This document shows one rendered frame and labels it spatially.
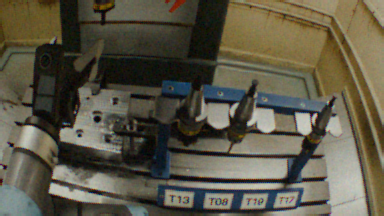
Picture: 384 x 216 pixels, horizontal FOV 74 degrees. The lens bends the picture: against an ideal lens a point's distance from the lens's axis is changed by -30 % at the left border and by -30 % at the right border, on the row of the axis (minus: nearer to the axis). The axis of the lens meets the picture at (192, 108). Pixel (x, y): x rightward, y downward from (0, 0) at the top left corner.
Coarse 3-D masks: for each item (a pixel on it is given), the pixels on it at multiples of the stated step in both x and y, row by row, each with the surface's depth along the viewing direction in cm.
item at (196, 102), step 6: (192, 84) 71; (192, 90) 70; (198, 90) 70; (204, 90) 71; (186, 96) 73; (192, 96) 71; (198, 96) 71; (204, 96) 73; (186, 102) 73; (192, 102) 72; (198, 102) 72; (186, 108) 74; (192, 108) 73; (198, 108) 73; (186, 114) 74; (192, 114) 74; (198, 114) 74
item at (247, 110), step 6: (246, 90) 72; (246, 96) 71; (240, 102) 74; (246, 102) 72; (252, 102) 72; (240, 108) 74; (246, 108) 73; (252, 108) 73; (240, 114) 75; (246, 114) 74; (252, 114) 75; (240, 120) 75; (246, 120) 75
